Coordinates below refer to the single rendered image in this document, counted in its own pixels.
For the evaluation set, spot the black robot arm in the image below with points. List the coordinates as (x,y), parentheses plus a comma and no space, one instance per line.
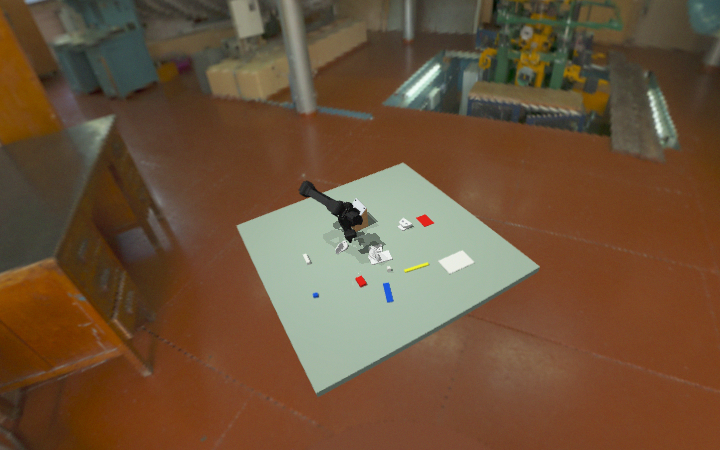
(345,210)

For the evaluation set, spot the blue rectangular block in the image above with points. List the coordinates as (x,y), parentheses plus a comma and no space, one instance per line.
(388,292)

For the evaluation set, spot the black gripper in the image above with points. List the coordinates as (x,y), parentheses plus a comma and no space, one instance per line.
(348,232)

